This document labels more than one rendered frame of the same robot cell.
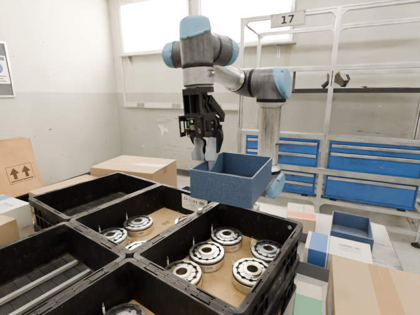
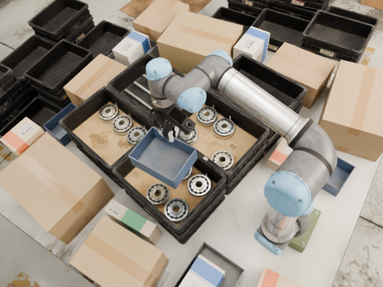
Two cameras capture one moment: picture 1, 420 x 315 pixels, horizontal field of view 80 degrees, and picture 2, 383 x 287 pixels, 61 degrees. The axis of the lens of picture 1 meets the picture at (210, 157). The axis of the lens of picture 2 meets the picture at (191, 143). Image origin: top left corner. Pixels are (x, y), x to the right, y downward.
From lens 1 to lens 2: 1.36 m
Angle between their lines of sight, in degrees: 86
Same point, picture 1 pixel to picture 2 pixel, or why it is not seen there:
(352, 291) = (130, 244)
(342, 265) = (150, 251)
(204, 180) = (147, 136)
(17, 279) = not seen: hidden behind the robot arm
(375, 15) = not seen: outside the picture
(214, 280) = not seen: hidden behind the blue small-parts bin
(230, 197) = (138, 152)
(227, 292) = (152, 181)
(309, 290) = (147, 228)
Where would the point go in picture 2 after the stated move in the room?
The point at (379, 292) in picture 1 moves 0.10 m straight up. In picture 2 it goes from (126, 259) to (118, 253)
